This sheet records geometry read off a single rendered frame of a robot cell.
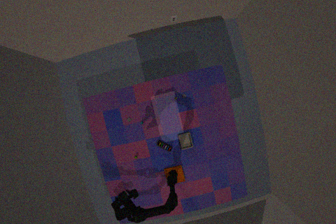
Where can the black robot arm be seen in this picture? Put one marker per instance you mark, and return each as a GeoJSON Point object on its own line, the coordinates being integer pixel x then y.
{"type": "Point", "coordinates": [137, 214]}

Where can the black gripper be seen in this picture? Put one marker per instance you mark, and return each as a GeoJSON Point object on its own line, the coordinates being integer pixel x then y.
{"type": "Point", "coordinates": [116, 205]}

